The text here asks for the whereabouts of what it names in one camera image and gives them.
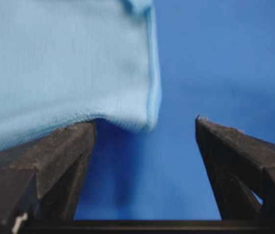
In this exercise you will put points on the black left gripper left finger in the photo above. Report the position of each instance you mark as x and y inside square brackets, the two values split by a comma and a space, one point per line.
[43, 178]

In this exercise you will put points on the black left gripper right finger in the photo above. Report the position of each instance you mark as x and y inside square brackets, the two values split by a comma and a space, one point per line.
[241, 171]

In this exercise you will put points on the light blue towel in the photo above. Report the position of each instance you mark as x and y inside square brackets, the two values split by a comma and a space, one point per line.
[68, 61]

